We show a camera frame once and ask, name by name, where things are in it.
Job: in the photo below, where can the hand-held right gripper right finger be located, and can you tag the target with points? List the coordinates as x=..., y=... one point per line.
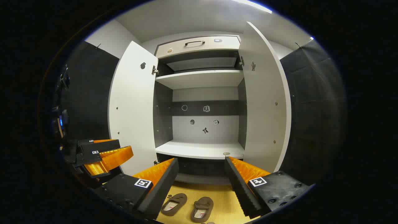
x=242, y=186

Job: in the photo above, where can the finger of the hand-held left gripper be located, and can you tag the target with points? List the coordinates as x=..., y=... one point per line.
x=102, y=145
x=115, y=157

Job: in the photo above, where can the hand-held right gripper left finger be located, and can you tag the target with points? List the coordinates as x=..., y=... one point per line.
x=161, y=186

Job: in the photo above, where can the brown fuzzy shoe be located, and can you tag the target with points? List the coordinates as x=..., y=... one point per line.
x=174, y=203
x=202, y=209

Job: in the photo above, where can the white shoe cabinet door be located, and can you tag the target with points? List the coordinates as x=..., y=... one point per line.
x=264, y=102
x=132, y=109

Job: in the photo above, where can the white shoe cabinet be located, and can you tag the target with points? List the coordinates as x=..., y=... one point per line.
x=202, y=77

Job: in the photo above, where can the grey cabinet drawer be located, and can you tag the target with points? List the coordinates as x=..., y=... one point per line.
x=174, y=46

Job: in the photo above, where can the black backdrop cloth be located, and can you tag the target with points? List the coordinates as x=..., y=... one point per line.
x=311, y=109

